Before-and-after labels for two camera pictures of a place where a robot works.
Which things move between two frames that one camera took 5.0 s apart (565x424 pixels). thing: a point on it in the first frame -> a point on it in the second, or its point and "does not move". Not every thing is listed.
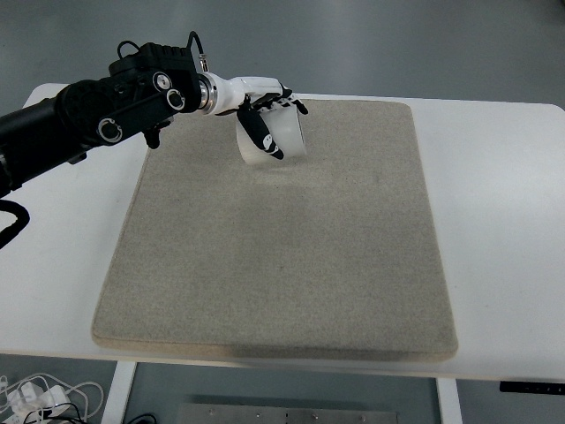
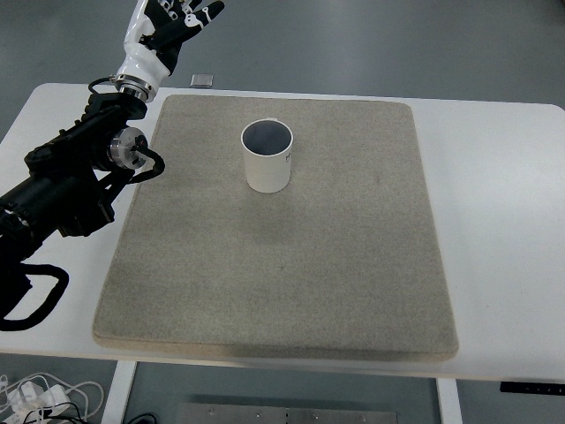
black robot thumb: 258,129 -> 191,24
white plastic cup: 285,128 -> 267,146
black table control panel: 531,386 does not move
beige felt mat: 332,253 does not move
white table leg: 119,392 does not move
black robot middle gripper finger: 286,93 -> 176,9
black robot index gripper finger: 299,106 -> 190,8
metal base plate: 280,413 does not move
